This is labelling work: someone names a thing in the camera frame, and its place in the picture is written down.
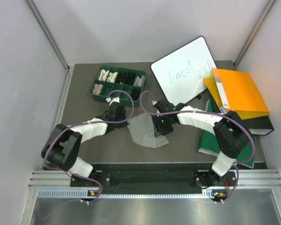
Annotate grey underwear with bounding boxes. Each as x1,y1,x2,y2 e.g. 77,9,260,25
127,113,169,149

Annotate cream rolled socks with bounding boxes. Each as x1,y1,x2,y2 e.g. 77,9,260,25
106,72,118,83

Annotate pink rolled socks top-left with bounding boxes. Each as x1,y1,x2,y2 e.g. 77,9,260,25
98,69,110,82

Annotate black binder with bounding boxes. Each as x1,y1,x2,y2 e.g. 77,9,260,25
210,98,274,136

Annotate white whiteboard black frame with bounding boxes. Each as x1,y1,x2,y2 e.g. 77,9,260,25
150,36,216,105

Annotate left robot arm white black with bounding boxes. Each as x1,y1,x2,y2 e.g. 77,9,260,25
41,102,128,186

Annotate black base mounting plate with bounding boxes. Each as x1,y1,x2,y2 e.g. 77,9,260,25
70,170,239,188

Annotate black rolled underwear in tray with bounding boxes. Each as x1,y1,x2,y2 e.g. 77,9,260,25
116,72,136,85

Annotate pink rolled socks bottom-left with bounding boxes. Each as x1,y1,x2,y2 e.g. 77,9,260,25
92,84,103,95

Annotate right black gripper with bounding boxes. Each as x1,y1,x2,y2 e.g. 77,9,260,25
152,113,174,138

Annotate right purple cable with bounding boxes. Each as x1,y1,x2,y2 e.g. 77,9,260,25
140,91,256,203

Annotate orange binder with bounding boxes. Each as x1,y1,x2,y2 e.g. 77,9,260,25
204,68,269,120

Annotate white slotted cable duct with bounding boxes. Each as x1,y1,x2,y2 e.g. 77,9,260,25
37,189,225,199

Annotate green compartment tray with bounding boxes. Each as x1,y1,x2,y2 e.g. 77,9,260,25
89,65,147,107

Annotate aluminium frame rail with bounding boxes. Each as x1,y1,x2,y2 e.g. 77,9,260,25
24,0,70,71

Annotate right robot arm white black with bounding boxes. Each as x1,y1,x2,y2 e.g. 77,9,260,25
152,98,255,186

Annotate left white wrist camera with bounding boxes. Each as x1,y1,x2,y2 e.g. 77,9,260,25
106,97,120,105

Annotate grey rolled socks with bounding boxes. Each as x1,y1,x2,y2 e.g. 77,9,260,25
133,75,145,87

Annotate black underwear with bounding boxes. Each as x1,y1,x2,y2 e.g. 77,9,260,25
130,87,141,101
116,72,136,85

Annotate green binder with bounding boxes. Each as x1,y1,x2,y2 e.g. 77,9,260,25
197,97,254,169

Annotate purple cable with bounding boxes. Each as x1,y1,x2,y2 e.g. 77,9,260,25
44,90,135,204
140,91,256,203

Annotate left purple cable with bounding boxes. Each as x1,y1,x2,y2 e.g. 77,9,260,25
44,90,135,204

